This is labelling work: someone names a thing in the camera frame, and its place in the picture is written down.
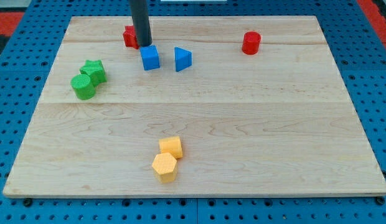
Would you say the green star block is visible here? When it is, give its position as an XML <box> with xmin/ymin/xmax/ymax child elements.
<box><xmin>79</xmin><ymin>60</ymin><xmax>107</xmax><ymax>86</ymax></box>

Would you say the blue triangle block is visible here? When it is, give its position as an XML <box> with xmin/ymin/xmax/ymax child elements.
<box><xmin>174</xmin><ymin>47</ymin><xmax>192</xmax><ymax>72</ymax></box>

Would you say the yellow cube block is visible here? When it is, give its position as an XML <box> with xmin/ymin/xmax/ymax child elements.
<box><xmin>158</xmin><ymin>136</ymin><xmax>183</xmax><ymax>159</ymax></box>

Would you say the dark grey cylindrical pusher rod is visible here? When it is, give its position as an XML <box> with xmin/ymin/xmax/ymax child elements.
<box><xmin>128</xmin><ymin>0</ymin><xmax>153</xmax><ymax>47</ymax></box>

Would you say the light wooden board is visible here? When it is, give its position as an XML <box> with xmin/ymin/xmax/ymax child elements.
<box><xmin>3</xmin><ymin>16</ymin><xmax>386</xmax><ymax>198</ymax></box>

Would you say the red star block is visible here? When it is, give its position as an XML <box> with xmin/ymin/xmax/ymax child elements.
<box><xmin>123</xmin><ymin>26</ymin><xmax>139</xmax><ymax>49</ymax></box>

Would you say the green cylinder block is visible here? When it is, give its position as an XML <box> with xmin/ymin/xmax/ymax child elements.
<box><xmin>70</xmin><ymin>74</ymin><xmax>96</xmax><ymax>100</ymax></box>

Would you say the yellow hexagon block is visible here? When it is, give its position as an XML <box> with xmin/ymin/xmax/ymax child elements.
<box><xmin>151</xmin><ymin>152</ymin><xmax>178</xmax><ymax>184</ymax></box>

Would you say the red cylinder block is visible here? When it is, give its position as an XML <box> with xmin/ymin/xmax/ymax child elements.
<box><xmin>242</xmin><ymin>31</ymin><xmax>261</xmax><ymax>55</ymax></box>

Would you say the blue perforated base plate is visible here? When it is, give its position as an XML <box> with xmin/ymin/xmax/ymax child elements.
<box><xmin>0</xmin><ymin>1</ymin><xmax>386</xmax><ymax>223</ymax></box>

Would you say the blue cube block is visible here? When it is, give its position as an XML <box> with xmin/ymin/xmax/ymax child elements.
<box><xmin>139</xmin><ymin>45</ymin><xmax>160</xmax><ymax>70</ymax></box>

